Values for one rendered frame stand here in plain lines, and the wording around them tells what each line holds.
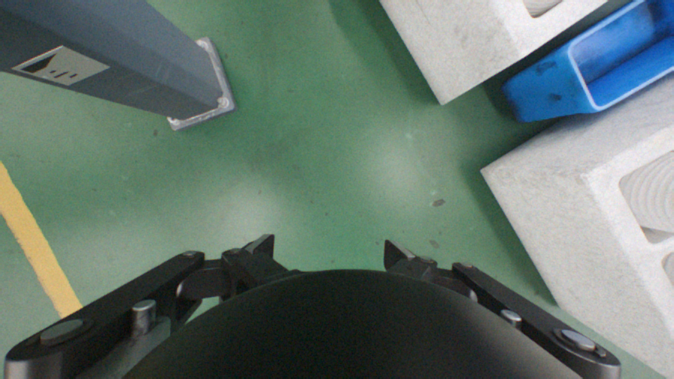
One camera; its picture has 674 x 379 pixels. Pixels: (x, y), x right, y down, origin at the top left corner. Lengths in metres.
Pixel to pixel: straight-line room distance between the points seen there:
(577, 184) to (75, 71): 0.61
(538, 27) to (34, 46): 0.51
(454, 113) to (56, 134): 0.88
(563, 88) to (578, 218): 0.20
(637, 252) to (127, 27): 0.67
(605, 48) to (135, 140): 0.98
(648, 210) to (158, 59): 0.63
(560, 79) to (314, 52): 0.42
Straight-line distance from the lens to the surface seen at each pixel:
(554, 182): 0.41
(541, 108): 0.51
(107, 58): 0.36
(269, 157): 0.45
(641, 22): 0.74
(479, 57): 0.37
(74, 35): 0.34
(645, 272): 0.47
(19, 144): 0.85
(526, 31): 0.34
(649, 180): 0.42
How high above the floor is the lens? 0.42
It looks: 82 degrees down
